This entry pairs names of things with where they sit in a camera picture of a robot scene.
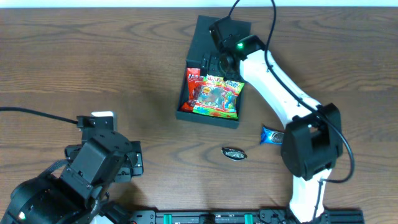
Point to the red snack bag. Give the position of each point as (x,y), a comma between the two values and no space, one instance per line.
(194,82)

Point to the green Haribo gummy bag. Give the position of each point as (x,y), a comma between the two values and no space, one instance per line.
(218,98)

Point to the small black candy wrapper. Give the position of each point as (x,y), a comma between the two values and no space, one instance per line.
(233,154)

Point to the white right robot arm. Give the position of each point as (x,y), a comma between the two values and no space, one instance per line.
(312,139)

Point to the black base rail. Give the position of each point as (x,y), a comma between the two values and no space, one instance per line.
(265,216)

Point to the black open box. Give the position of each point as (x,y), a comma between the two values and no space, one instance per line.
(202,43)

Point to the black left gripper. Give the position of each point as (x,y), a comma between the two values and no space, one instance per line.
(135,160)

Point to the blue Oreo cookie pack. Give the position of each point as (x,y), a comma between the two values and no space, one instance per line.
(270,136)

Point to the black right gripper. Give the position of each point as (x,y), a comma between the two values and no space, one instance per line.
(208,62)

